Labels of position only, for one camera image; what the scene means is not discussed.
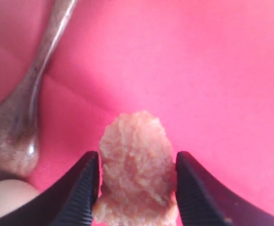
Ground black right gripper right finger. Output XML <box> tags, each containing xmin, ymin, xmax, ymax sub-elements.
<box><xmin>175</xmin><ymin>151</ymin><xmax>274</xmax><ymax>226</ymax></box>

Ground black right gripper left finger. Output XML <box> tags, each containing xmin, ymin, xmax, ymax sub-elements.
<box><xmin>0</xmin><ymin>151</ymin><xmax>100</xmax><ymax>226</ymax></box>

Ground orange fried chicken nugget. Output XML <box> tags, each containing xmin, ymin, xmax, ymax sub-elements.
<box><xmin>92</xmin><ymin>111</ymin><xmax>178</xmax><ymax>226</ymax></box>

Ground brown egg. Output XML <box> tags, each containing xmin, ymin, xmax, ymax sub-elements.
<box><xmin>0</xmin><ymin>179</ymin><xmax>40</xmax><ymax>217</ymax></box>

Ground dark wooden spoon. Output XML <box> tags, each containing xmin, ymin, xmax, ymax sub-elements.
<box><xmin>0</xmin><ymin>0</ymin><xmax>77</xmax><ymax>181</ymax></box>

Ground red scalloped table cloth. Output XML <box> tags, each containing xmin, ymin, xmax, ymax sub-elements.
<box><xmin>0</xmin><ymin>0</ymin><xmax>274</xmax><ymax>226</ymax></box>

